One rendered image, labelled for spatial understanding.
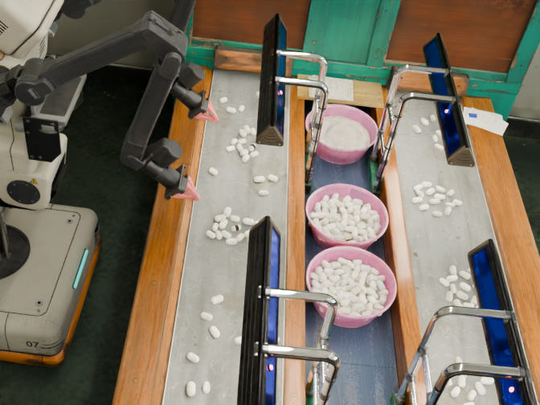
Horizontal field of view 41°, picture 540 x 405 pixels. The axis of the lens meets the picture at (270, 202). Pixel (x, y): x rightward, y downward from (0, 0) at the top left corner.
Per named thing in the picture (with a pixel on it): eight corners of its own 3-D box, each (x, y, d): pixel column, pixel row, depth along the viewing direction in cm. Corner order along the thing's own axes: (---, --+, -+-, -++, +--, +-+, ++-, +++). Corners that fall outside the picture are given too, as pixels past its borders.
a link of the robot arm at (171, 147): (125, 139, 207) (120, 161, 201) (151, 119, 201) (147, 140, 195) (157, 161, 213) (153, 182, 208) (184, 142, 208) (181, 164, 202)
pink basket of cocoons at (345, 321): (301, 333, 209) (306, 312, 202) (301, 262, 228) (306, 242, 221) (393, 341, 210) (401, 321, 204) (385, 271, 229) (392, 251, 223)
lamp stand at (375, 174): (370, 200, 251) (401, 96, 220) (366, 162, 266) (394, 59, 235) (424, 206, 253) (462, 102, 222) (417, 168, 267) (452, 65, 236)
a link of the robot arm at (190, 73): (156, 63, 236) (150, 79, 229) (179, 43, 230) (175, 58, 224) (182, 87, 241) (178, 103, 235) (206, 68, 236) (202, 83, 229)
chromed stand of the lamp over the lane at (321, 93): (255, 188, 249) (269, 80, 218) (257, 150, 264) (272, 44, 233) (309, 194, 250) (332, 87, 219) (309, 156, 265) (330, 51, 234)
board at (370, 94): (296, 99, 274) (297, 96, 273) (296, 75, 284) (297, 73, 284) (383, 108, 276) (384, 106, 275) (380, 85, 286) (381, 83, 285)
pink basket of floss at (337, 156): (337, 180, 257) (341, 160, 250) (287, 139, 270) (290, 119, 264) (387, 153, 271) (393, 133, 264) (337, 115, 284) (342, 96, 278)
